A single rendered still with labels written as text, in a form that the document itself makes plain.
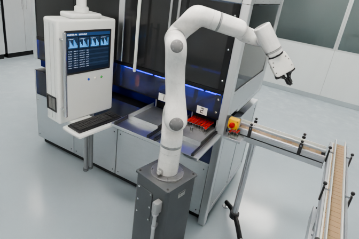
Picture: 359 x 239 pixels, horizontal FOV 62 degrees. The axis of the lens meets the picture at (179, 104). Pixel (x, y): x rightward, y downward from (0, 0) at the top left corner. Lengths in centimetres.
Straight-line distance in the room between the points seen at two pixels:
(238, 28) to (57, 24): 118
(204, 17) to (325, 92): 548
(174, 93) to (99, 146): 165
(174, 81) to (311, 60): 532
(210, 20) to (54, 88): 128
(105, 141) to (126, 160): 28
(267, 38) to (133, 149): 166
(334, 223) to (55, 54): 188
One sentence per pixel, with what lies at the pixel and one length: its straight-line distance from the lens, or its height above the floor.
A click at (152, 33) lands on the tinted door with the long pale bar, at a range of 230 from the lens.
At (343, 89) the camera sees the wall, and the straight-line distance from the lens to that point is 668.
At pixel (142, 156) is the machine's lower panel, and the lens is 268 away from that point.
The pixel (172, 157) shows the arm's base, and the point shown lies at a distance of 162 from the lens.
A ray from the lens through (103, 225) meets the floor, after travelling 264.
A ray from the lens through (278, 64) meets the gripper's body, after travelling 154.
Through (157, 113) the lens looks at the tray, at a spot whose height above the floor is 88.
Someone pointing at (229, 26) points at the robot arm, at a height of 172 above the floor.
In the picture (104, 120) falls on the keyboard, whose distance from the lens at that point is 233.
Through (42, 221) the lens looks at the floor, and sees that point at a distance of 273.
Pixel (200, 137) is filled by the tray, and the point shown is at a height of 88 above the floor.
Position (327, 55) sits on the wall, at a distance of 656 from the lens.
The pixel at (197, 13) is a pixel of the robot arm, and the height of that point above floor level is 176.
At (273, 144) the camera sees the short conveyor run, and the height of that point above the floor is 90.
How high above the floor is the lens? 188
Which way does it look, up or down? 23 degrees down
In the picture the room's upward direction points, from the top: 8 degrees clockwise
